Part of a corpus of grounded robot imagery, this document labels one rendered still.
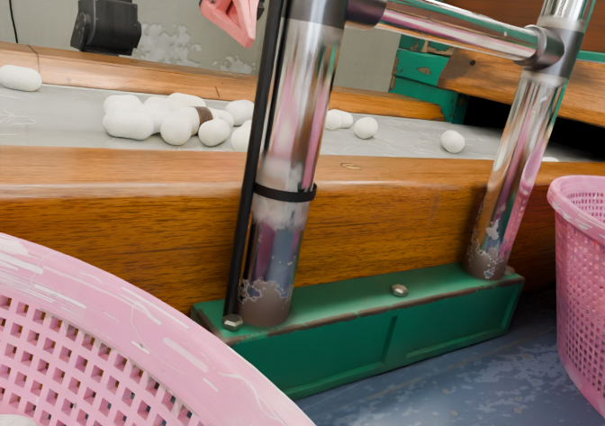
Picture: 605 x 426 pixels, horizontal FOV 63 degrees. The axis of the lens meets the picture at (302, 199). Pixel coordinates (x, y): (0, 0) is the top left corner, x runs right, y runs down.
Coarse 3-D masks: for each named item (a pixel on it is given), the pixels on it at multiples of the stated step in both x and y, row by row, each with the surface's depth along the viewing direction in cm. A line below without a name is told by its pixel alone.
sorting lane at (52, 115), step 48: (0, 96) 38; (48, 96) 41; (96, 96) 45; (144, 96) 50; (0, 144) 27; (48, 144) 29; (96, 144) 30; (144, 144) 32; (192, 144) 35; (336, 144) 45; (384, 144) 49; (432, 144) 55; (480, 144) 62
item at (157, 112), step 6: (138, 108) 34; (144, 108) 34; (150, 108) 34; (156, 108) 35; (162, 108) 35; (168, 108) 36; (150, 114) 34; (156, 114) 34; (162, 114) 35; (156, 120) 34; (162, 120) 35; (156, 126) 34; (156, 132) 35
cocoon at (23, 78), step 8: (0, 72) 41; (8, 72) 41; (16, 72) 41; (24, 72) 41; (32, 72) 41; (0, 80) 41; (8, 80) 41; (16, 80) 41; (24, 80) 41; (32, 80) 41; (40, 80) 42; (16, 88) 42; (24, 88) 41; (32, 88) 42
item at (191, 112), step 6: (186, 108) 36; (192, 108) 36; (210, 108) 38; (186, 114) 36; (192, 114) 36; (216, 114) 38; (192, 120) 36; (198, 120) 36; (192, 126) 36; (198, 126) 36; (192, 132) 37
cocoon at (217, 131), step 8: (216, 120) 36; (200, 128) 35; (208, 128) 34; (216, 128) 34; (224, 128) 35; (200, 136) 35; (208, 136) 34; (216, 136) 34; (224, 136) 35; (208, 144) 35; (216, 144) 35
